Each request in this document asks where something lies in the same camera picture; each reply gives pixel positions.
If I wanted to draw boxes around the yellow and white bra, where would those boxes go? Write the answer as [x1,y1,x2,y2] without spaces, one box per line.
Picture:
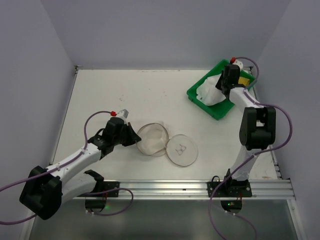
[196,74,254,110]

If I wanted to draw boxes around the white mesh laundry bag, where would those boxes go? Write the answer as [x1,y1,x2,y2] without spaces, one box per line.
[136,122,199,167]

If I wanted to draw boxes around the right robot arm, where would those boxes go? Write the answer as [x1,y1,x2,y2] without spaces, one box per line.
[215,63,276,181]

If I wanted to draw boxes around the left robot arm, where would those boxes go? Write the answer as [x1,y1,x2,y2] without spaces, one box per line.
[19,117,142,220]

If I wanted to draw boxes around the green plastic tray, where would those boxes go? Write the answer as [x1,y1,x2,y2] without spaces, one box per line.
[186,56,259,121]

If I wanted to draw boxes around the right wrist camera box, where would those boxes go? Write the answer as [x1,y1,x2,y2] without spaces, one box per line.
[233,59,244,71]

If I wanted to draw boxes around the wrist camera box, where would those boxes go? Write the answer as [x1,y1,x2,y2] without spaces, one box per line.
[116,109,129,120]
[233,59,244,71]

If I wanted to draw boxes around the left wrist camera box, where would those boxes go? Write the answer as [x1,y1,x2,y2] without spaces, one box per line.
[116,109,129,120]

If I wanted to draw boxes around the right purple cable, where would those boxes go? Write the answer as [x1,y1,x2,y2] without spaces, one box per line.
[208,56,293,240]

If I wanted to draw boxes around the purple cable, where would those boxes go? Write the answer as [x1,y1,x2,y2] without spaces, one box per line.
[0,109,135,225]
[208,56,293,240]

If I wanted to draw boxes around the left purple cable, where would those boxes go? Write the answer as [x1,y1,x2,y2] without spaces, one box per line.
[0,109,135,225]

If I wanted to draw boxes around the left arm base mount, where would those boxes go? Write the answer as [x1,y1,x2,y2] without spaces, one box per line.
[83,181,120,213]

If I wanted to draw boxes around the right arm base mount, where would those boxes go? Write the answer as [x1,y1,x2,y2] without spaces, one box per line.
[213,177,253,214]

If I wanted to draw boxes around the aluminium front rail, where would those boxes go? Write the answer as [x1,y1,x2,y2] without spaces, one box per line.
[72,178,295,200]

